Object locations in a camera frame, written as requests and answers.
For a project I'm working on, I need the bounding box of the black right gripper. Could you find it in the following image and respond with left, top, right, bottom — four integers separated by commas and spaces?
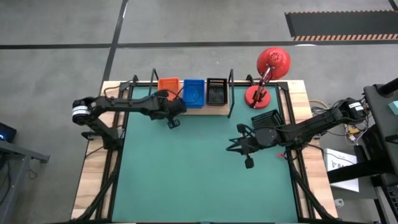
226, 123, 261, 170

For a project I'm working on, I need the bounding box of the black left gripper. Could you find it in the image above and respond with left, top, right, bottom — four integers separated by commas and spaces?
149, 90, 188, 130

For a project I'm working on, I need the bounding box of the blue plastic basket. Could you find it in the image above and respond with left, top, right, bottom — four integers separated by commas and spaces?
182, 78, 206, 109

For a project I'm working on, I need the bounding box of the orange plastic basket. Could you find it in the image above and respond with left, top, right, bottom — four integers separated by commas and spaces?
157, 77, 181, 101

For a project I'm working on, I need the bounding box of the black plastic basket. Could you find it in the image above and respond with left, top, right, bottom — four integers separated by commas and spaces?
251, 109, 284, 130
206, 77, 229, 106

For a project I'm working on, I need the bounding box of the red desk lamp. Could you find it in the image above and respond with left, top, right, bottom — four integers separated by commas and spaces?
244, 47, 292, 110

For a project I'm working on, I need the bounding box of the white cardboard box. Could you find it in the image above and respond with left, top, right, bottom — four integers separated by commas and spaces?
323, 147, 361, 193

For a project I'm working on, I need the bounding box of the black equipment cart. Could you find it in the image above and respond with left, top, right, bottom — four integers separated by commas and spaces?
326, 77, 398, 224

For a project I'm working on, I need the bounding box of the hazard striped floor mat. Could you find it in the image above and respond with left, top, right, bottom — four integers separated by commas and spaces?
285, 10, 398, 42

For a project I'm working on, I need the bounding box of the grey metal stand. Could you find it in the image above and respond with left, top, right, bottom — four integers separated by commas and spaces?
0, 139, 50, 224

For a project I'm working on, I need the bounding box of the black electronic device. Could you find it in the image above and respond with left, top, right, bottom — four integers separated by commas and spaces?
0, 122, 17, 143

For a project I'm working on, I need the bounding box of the wooden shelf with black frame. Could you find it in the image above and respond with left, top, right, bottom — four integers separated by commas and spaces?
147, 67, 236, 119

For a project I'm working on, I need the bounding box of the black cable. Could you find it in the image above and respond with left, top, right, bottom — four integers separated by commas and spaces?
103, 81, 131, 98

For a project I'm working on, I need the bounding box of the black metal table frame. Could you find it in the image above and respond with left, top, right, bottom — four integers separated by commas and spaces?
70, 74, 340, 224

